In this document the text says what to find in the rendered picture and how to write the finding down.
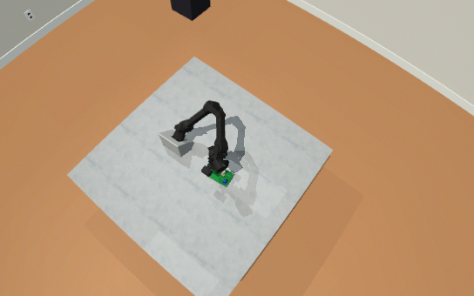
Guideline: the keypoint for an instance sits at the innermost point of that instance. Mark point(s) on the green circuit board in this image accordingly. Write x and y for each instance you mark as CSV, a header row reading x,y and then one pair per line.
x,y
222,177

